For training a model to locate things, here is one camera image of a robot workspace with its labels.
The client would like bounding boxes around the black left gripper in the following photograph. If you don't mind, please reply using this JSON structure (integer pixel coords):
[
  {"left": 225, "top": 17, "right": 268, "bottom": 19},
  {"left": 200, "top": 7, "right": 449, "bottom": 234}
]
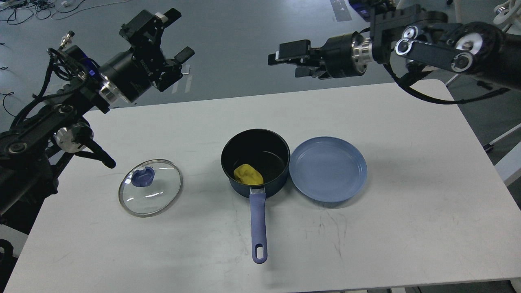
[{"left": 99, "top": 8, "right": 195, "bottom": 104}]

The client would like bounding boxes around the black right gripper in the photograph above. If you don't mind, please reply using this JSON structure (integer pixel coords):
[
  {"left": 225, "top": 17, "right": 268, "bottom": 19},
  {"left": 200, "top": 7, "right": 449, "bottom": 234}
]
[{"left": 267, "top": 32, "right": 367, "bottom": 79}]

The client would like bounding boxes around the glass pot lid purple knob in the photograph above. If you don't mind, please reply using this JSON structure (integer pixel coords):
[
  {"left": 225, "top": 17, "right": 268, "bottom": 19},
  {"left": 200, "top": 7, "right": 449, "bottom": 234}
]
[{"left": 118, "top": 159, "right": 183, "bottom": 217}]

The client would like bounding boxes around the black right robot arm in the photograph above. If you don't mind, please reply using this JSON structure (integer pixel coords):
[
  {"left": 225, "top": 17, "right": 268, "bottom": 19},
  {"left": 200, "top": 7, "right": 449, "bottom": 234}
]
[{"left": 268, "top": 0, "right": 520, "bottom": 105}]

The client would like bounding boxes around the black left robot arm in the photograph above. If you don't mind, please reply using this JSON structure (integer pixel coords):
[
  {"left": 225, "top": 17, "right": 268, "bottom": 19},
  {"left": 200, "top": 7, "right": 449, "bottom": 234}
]
[{"left": 0, "top": 8, "right": 194, "bottom": 224}]

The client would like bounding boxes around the blue plate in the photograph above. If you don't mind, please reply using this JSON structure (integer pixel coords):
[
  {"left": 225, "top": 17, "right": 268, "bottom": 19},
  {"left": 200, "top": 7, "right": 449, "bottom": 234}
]
[{"left": 289, "top": 136, "right": 368, "bottom": 203}]

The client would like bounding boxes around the white office chair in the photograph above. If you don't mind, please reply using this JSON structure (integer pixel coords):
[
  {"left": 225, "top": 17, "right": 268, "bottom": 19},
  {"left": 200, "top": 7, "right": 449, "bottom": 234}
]
[{"left": 493, "top": 0, "right": 521, "bottom": 25}]

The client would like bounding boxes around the dark blue saucepan purple handle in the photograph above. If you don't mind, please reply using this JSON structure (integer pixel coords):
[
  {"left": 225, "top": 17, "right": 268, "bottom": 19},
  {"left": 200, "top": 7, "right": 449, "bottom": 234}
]
[{"left": 220, "top": 129, "right": 290, "bottom": 265}]

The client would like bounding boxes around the tangle of floor cables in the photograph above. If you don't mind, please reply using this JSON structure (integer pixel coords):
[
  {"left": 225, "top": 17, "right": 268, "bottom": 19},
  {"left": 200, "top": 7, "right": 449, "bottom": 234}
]
[{"left": 0, "top": 0, "right": 135, "bottom": 26}]

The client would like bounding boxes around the black floor cable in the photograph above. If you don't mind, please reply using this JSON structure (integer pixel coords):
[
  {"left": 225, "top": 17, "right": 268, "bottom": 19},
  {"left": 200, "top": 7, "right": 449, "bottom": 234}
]
[{"left": 0, "top": 43, "right": 25, "bottom": 118}]

